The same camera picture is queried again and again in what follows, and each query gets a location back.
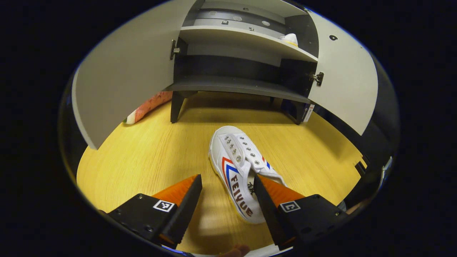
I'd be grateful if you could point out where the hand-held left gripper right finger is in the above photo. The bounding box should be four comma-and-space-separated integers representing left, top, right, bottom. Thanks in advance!
253, 174, 348, 250

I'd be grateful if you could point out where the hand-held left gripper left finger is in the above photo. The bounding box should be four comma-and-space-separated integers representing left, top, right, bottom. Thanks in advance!
107, 174, 203, 249

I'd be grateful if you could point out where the white canvas shoe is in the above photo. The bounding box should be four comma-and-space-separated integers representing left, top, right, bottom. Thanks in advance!
278, 33, 299, 47
208, 126, 288, 225

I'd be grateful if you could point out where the white and grey shoe cabinet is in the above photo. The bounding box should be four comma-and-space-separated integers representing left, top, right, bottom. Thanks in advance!
168, 0, 320, 125

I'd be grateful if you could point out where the white door with phone sticker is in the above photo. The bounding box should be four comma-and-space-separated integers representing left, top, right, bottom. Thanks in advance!
71, 0, 197, 150

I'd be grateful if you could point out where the white door with cat sticker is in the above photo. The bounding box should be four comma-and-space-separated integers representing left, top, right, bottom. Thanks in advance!
307, 11, 379, 136

